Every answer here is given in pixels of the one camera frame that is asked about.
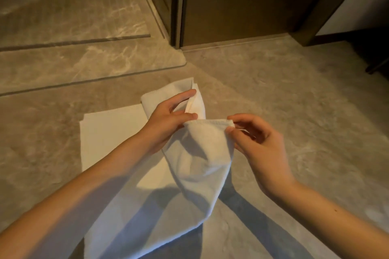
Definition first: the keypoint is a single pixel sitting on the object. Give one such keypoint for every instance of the person's left thumb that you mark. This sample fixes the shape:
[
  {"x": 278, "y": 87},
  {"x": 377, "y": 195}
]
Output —
[{"x": 188, "y": 117}]

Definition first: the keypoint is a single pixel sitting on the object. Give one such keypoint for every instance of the person's right forearm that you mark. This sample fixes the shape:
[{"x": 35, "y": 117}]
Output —
[{"x": 331, "y": 222}]

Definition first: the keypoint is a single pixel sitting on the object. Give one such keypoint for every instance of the flat white floor towel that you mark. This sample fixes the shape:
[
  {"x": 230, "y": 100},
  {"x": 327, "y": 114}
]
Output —
[{"x": 109, "y": 134}]

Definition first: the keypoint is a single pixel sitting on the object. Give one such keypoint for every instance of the white terry towel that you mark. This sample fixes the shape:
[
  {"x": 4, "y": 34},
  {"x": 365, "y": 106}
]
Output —
[{"x": 200, "y": 158}]

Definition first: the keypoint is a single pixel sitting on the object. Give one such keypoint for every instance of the person's left hand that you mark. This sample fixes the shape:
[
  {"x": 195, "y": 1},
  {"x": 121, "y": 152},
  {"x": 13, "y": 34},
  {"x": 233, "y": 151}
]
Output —
[{"x": 159, "y": 126}]

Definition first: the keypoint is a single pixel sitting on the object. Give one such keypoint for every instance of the brown wooden door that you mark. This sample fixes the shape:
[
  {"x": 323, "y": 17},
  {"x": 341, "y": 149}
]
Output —
[{"x": 243, "y": 3}]

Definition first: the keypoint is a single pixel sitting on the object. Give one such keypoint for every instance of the dark wooden door frame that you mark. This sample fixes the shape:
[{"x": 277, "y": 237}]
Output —
[{"x": 331, "y": 7}]

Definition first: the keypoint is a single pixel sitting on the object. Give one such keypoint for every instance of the person's left forearm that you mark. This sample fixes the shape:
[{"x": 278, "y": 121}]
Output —
[{"x": 79, "y": 195}]

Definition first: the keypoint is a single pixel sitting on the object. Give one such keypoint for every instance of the person's right hand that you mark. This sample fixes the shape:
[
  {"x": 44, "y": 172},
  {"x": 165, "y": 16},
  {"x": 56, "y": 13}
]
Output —
[{"x": 263, "y": 154}]

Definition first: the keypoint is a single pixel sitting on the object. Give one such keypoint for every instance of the person's right thumb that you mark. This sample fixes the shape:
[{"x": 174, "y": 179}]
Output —
[{"x": 235, "y": 139}]

